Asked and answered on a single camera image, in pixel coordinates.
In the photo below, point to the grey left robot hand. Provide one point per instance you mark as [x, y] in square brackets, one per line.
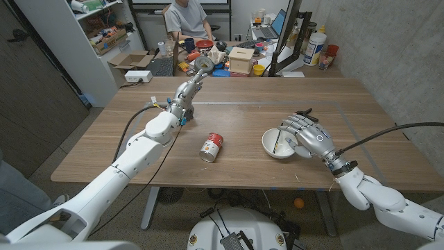
[183, 96]

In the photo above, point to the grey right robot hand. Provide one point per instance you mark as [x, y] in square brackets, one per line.
[314, 139]

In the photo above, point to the slim dark pen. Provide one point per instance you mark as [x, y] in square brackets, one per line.
[277, 143]

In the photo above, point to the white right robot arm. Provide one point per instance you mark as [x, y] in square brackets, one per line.
[388, 201]

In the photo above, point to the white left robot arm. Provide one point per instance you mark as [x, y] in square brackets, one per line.
[114, 180]

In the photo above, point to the black orange pliers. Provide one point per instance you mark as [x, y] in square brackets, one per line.
[305, 112]

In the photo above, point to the white ceramic bowl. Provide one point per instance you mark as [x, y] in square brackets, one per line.
[272, 146]

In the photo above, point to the red bowl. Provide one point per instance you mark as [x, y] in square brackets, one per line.
[204, 44]

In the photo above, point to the red white soup can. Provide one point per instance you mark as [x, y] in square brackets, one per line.
[211, 147]

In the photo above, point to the black keyboard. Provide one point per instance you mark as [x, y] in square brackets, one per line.
[161, 67]

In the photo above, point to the orange bottle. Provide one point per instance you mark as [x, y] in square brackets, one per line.
[192, 56]

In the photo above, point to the blue plastic block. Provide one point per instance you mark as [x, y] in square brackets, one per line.
[221, 73]

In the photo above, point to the white power strip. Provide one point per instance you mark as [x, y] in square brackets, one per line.
[138, 75]

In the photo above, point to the dark blue mug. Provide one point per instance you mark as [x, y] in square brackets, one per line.
[189, 45]

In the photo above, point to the beige crumpled bag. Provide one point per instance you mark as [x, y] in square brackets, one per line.
[215, 55]

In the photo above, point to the open cardboard box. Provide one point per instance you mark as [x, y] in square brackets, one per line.
[131, 59]

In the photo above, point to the orange ball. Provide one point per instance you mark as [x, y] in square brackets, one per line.
[299, 203]

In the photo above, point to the wooden box with slot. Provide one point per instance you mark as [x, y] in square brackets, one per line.
[240, 60]

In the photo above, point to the white card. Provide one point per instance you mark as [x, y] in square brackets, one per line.
[293, 74]

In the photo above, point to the grey table leg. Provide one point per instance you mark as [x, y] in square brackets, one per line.
[150, 208]
[326, 213]

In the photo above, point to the person in grey shirt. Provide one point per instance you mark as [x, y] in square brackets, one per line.
[189, 19]

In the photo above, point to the clear glass with items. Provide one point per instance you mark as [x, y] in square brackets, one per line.
[326, 61]

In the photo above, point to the yellow cup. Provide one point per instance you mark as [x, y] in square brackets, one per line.
[258, 70]

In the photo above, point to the white canister blue label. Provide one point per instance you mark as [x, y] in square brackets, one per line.
[314, 48]

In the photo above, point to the red cup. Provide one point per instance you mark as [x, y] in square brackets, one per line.
[333, 49]

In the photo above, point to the cardboard box of clutter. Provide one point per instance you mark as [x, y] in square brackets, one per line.
[109, 41]

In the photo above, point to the black round fan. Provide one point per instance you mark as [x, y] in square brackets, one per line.
[170, 195]

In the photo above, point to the white shelf unit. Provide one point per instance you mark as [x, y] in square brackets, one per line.
[79, 59]

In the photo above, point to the open laptop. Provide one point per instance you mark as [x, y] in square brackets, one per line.
[272, 29]

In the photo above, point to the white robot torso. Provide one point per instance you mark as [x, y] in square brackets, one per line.
[239, 222]

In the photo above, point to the black monitor on stand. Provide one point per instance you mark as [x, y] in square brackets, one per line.
[289, 24]

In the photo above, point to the person in blue jeans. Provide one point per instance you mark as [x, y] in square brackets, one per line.
[17, 205]

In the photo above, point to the grey duct tape roll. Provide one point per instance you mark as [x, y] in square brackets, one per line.
[203, 62]

